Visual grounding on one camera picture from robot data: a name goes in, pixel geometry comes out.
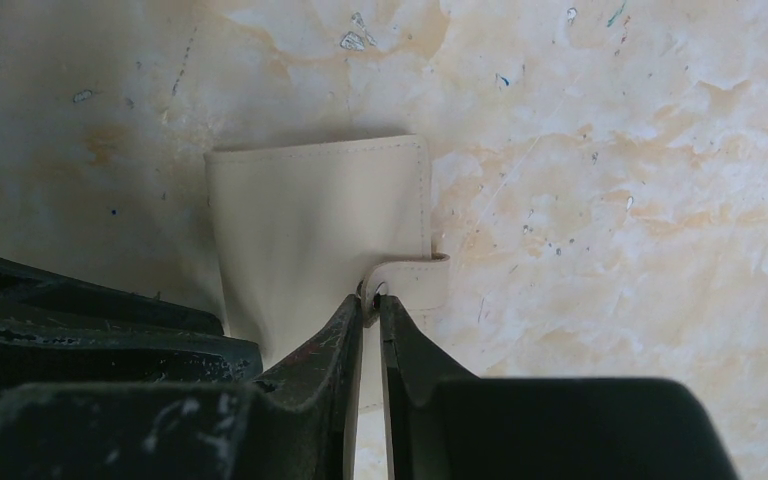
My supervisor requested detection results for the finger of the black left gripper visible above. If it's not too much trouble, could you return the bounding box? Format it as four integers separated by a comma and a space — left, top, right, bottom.
0, 258, 224, 336
0, 310, 264, 396

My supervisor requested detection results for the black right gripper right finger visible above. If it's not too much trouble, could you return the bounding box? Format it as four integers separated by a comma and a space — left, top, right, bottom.
378, 296, 737, 479

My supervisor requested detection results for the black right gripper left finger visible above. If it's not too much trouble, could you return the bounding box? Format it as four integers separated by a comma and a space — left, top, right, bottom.
0, 295, 362, 479

